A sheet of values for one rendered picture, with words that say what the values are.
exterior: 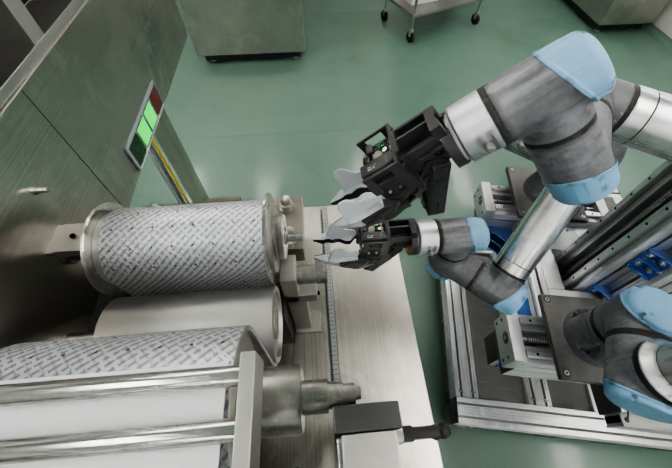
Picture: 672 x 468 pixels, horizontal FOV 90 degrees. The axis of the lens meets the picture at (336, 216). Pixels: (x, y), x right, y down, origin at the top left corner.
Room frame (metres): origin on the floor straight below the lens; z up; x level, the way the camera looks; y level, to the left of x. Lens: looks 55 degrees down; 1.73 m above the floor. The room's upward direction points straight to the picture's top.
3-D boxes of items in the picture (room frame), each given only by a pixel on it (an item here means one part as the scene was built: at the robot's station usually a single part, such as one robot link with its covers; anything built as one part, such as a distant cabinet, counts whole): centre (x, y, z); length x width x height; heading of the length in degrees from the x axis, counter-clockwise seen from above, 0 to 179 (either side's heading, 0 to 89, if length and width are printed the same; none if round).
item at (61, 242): (0.27, 0.40, 1.28); 0.06 x 0.05 x 0.02; 95
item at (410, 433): (0.01, -0.08, 1.36); 0.05 x 0.01 x 0.01; 95
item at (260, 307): (0.16, 0.22, 1.17); 0.26 x 0.12 x 0.12; 95
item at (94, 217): (0.27, 0.36, 1.25); 0.15 x 0.01 x 0.15; 5
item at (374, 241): (0.37, -0.10, 1.12); 0.12 x 0.08 x 0.09; 95
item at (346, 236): (0.39, 0.00, 1.11); 0.09 x 0.03 x 0.06; 86
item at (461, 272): (0.37, -0.27, 1.01); 0.11 x 0.08 x 0.11; 51
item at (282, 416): (0.04, 0.06, 1.33); 0.06 x 0.06 x 0.06; 5
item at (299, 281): (0.26, 0.06, 1.05); 0.06 x 0.05 x 0.31; 95
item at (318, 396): (0.05, 0.00, 1.33); 0.06 x 0.03 x 0.03; 95
